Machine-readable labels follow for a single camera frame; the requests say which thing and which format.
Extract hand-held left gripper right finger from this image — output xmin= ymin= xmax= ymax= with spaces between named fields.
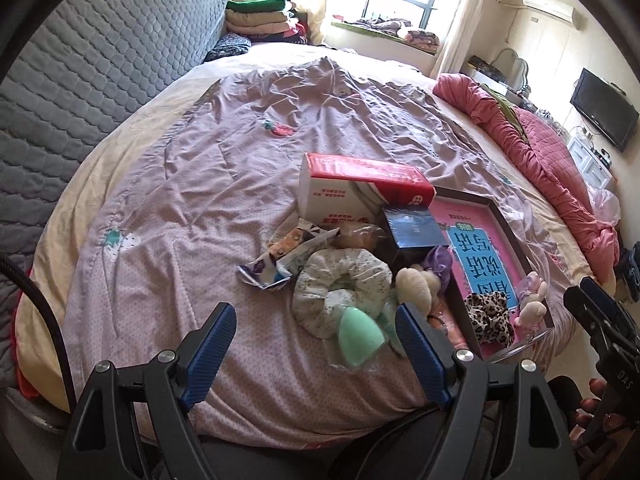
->
xmin=395 ymin=304 xmax=581 ymax=480

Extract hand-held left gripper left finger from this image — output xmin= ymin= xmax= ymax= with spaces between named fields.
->
xmin=56 ymin=302 xmax=237 ymax=480

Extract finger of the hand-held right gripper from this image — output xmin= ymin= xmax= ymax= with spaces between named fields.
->
xmin=580 ymin=276 xmax=640 ymax=333
xmin=563 ymin=287 xmax=623 ymax=361

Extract cream plush hair tie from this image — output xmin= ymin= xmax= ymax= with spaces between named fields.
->
xmin=395 ymin=266 xmax=441 ymax=316

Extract purple scrunchie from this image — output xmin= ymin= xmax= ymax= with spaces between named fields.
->
xmin=422 ymin=246 xmax=453 ymax=281

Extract floral fabric scrunchie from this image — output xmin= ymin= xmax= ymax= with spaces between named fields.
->
xmin=292 ymin=249 xmax=396 ymax=337

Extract pink tray with dark rim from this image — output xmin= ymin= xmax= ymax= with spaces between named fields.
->
xmin=434 ymin=186 xmax=557 ymax=363

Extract person's right hand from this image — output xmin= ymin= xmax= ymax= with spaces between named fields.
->
xmin=575 ymin=379 xmax=621 ymax=456

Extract pink bunny toy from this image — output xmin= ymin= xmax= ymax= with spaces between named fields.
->
xmin=515 ymin=271 xmax=548 ymax=343

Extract leopard print scrunchie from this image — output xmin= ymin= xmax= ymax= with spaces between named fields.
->
xmin=462 ymin=292 xmax=516 ymax=346

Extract pink plastic bag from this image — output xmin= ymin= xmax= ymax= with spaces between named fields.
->
xmin=587 ymin=182 xmax=622 ymax=224

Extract blue and white snack packet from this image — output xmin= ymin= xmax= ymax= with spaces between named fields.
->
xmin=236 ymin=229 xmax=341 ymax=292

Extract white cabinet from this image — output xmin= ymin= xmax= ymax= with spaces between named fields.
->
xmin=567 ymin=137 xmax=614 ymax=192

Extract dark blue box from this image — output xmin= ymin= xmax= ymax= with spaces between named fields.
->
xmin=382 ymin=205 xmax=446 ymax=268

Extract wrapped bread bun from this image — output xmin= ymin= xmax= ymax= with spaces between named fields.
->
xmin=332 ymin=225 xmax=386 ymax=252

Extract orange snack packet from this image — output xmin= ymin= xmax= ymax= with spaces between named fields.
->
xmin=267 ymin=227 xmax=312 ymax=261

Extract pink quilt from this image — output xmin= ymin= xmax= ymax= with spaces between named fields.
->
xmin=432 ymin=72 xmax=621 ymax=286

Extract red and white tissue box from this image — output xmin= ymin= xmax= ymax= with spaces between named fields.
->
xmin=298 ymin=152 xmax=436 ymax=231

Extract black television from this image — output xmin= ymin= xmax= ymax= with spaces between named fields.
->
xmin=570 ymin=67 xmax=640 ymax=153

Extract green cloth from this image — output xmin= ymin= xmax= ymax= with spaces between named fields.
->
xmin=482 ymin=85 xmax=522 ymax=127

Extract cream bed sheet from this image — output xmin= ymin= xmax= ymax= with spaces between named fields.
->
xmin=15 ymin=42 xmax=617 ymax=411

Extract vanity mirror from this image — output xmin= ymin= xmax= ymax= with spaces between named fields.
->
xmin=492 ymin=47 xmax=529 ymax=86

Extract white air conditioner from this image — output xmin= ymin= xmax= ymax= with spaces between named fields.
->
xmin=522 ymin=0 xmax=576 ymax=23

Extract cream curtain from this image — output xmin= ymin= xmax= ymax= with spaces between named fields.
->
xmin=292 ymin=0 xmax=342 ymax=46
xmin=430 ymin=0 xmax=497 ymax=79

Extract dark patterned cloth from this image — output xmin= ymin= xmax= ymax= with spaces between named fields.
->
xmin=204 ymin=34 xmax=251 ymax=62

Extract grey quilted headboard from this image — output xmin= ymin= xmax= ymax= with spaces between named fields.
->
xmin=0 ymin=0 xmax=231 ymax=396

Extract clothes on windowsill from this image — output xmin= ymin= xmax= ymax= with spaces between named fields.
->
xmin=345 ymin=17 xmax=442 ymax=52

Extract stack of folded clothes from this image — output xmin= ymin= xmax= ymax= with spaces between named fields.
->
xmin=225 ymin=0 xmax=312 ymax=43

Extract black cable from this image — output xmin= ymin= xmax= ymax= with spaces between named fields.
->
xmin=0 ymin=252 xmax=77 ymax=411

